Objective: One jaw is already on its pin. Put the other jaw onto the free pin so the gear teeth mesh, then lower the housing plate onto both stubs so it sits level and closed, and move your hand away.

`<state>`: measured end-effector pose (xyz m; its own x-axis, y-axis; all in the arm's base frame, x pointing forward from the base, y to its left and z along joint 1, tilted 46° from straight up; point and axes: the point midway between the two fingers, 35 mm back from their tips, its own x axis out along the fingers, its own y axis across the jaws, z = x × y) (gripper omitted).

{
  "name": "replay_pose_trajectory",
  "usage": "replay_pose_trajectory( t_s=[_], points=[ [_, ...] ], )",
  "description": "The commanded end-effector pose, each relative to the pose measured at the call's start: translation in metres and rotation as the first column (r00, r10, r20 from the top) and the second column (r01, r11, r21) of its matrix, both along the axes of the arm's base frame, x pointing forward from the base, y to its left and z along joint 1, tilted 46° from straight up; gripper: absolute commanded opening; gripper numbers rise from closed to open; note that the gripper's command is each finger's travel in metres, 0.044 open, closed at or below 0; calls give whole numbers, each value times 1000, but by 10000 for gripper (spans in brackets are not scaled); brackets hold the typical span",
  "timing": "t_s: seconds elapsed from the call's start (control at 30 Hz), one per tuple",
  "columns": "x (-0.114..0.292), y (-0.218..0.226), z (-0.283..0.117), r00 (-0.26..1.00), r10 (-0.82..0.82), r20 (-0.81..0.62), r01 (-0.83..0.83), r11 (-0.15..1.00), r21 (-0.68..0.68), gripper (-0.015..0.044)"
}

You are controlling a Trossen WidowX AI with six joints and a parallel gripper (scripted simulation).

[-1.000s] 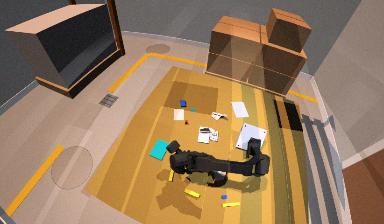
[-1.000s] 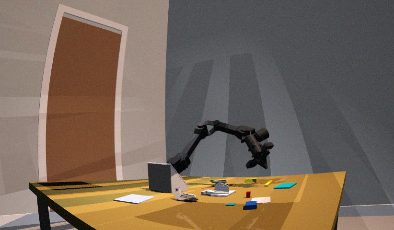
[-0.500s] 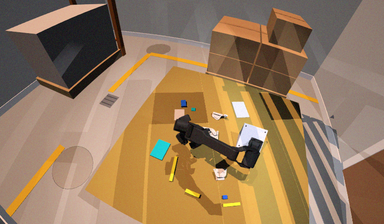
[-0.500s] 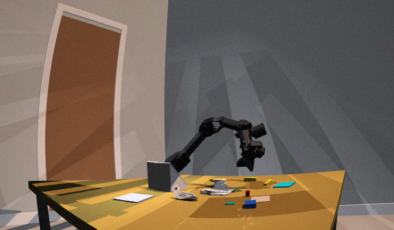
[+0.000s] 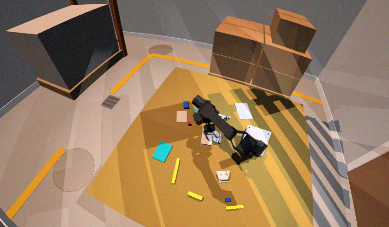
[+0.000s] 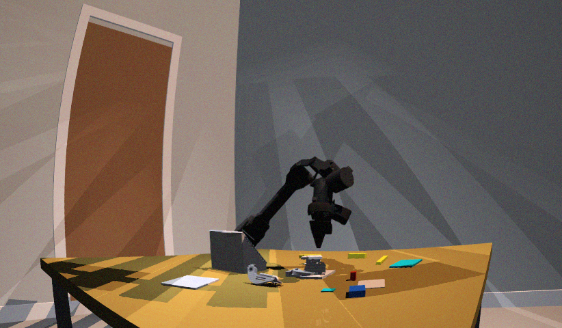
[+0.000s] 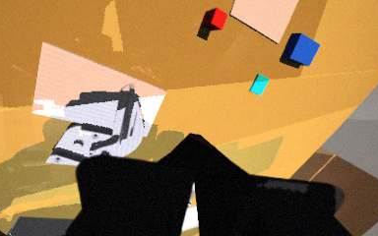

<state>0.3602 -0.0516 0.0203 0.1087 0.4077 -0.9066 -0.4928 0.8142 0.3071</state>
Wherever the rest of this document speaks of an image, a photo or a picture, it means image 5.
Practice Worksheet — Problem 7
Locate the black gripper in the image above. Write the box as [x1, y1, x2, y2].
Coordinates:
[203, 119, 215, 133]

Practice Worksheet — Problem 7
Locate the teal flat rectangular plate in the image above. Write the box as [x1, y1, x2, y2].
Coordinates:
[152, 141, 173, 163]

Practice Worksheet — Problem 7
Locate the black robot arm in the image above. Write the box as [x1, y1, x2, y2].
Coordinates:
[192, 95, 268, 157]

